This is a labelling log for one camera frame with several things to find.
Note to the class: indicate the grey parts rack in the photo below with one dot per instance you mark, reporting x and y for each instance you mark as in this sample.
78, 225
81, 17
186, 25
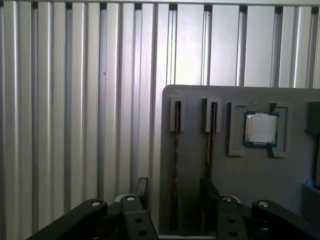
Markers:
240, 175

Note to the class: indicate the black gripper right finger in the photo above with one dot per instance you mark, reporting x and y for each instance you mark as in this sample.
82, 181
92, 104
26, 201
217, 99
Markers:
230, 220

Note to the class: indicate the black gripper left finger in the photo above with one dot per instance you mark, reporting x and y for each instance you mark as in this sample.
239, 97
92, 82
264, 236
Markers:
135, 220

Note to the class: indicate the silver CPU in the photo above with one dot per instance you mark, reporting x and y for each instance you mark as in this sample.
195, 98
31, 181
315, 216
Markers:
261, 130

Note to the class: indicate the RAM stick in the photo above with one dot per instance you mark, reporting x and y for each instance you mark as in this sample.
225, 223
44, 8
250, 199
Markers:
176, 162
210, 150

